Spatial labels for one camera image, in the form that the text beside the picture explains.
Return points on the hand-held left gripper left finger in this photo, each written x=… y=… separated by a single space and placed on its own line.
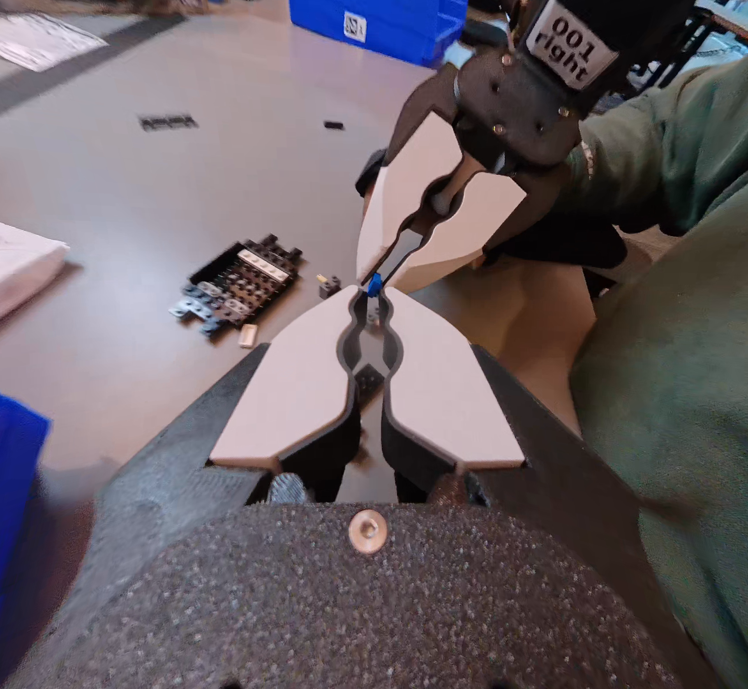
x=281 y=397

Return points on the small blue lego piece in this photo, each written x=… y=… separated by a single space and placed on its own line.
x=374 y=285

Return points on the person's torso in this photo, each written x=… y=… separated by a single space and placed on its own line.
x=678 y=432

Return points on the blue plastic bin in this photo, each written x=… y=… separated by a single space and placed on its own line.
x=374 y=0
x=18 y=467

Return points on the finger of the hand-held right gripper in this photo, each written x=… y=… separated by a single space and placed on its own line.
x=473 y=222
x=403 y=169

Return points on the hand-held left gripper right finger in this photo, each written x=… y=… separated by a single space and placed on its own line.
x=456 y=397

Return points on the small pale flat lego tile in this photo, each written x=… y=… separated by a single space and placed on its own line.
x=248 y=335

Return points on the black lego car chassis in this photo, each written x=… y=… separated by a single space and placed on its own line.
x=240 y=282

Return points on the small dark grey lego brick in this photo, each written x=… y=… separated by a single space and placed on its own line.
x=330 y=286

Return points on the white printed paper bag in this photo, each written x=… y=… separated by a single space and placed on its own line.
x=23 y=268

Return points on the black lego grille piece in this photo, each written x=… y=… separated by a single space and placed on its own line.
x=167 y=122

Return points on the small white printed sheet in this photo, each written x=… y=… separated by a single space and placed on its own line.
x=47 y=41

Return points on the small black lego piece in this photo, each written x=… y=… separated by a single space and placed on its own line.
x=334 y=125

